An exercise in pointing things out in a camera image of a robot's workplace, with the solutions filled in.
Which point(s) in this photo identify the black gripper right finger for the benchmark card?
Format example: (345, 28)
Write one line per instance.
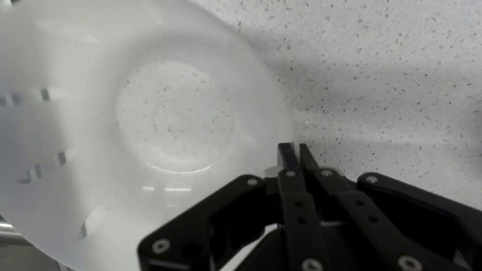
(391, 220)

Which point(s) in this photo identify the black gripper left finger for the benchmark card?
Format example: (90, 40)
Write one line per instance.
(235, 220)

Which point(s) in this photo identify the translucent white plastic bowl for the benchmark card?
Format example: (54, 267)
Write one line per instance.
(150, 100)

